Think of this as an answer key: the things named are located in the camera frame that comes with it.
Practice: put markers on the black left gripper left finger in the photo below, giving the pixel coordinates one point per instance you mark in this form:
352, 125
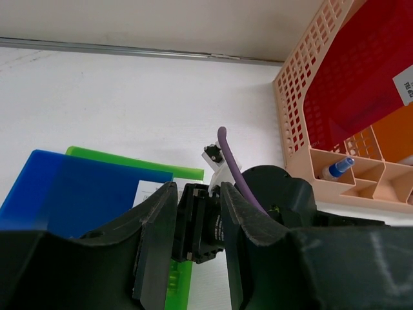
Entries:
40, 270

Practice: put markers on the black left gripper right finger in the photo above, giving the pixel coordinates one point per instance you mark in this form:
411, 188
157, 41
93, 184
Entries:
274, 267

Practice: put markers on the blue folder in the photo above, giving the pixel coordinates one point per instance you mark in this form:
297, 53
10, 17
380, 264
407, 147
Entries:
69, 196

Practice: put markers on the peach plastic file organizer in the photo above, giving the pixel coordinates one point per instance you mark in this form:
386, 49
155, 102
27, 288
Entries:
369, 183

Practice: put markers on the blue cap glue bottle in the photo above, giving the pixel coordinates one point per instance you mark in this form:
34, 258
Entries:
334, 171

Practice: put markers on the green folder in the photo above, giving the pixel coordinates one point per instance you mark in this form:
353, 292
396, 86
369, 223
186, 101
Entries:
162, 272

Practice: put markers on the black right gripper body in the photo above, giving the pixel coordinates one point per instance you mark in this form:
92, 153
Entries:
258, 206

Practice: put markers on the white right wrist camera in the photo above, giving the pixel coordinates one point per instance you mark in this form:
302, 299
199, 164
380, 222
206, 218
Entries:
213, 155

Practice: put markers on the orange folder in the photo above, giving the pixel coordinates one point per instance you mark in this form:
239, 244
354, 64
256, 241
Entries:
389, 139

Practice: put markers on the red folder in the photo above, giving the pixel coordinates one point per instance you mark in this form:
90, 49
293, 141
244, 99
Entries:
365, 75

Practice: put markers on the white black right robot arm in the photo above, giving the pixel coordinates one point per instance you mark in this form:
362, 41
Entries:
348, 219

